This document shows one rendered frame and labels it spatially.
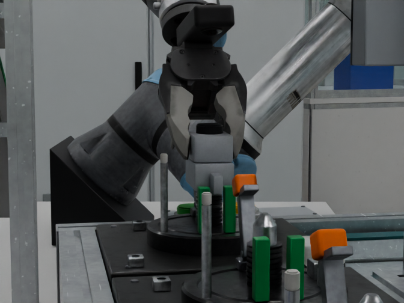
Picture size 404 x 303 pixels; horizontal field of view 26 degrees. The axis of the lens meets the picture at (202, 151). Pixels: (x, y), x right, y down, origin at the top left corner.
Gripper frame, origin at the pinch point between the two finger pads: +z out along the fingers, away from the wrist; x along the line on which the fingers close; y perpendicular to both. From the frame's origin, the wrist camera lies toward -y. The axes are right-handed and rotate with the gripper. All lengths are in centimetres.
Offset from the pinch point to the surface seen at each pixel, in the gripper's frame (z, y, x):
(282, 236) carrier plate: 7.2, 8.5, -9.0
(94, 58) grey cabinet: -205, 226, -5
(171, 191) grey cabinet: -162, 272, -41
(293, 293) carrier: 36, -39, 6
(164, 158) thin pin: 2.6, -1.3, 5.5
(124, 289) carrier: 19.8, -5.7, 11.1
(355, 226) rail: 0.3, 19.0, -22.5
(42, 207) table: -40, 80, 19
